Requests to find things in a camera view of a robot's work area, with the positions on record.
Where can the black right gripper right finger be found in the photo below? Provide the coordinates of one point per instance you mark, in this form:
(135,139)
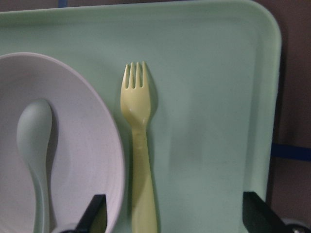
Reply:
(258,217)

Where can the mint green tray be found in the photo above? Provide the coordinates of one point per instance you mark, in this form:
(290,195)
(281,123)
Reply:
(213,74)

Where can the white round plate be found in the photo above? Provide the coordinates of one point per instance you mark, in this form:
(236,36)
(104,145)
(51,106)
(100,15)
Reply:
(85,155)

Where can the yellow plastic fork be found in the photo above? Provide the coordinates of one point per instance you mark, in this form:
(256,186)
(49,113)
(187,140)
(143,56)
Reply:
(136,108)

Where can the pale green plastic spoon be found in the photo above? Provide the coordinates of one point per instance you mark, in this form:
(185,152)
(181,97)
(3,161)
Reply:
(33,134)

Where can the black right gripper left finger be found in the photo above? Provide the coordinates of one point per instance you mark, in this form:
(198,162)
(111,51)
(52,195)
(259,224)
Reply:
(94,219)

